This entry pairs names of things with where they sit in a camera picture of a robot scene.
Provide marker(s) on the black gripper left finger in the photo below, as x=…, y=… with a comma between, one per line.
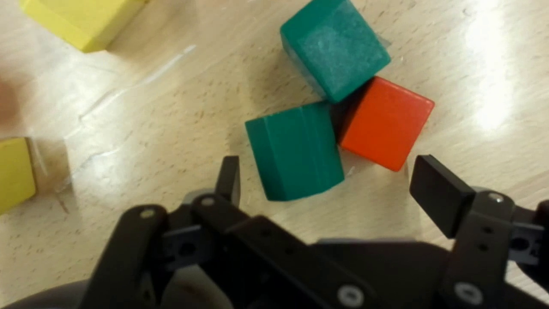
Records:
x=229, y=180

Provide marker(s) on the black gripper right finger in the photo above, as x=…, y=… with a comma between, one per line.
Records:
x=444, y=194

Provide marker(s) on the green arched wooden block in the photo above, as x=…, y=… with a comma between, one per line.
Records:
x=294, y=151

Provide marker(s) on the green wooden cube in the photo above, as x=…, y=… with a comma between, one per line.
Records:
x=335, y=48

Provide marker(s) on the yellow wooden cube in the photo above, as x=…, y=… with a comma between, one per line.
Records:
x=16, y=173
x=87, y=19

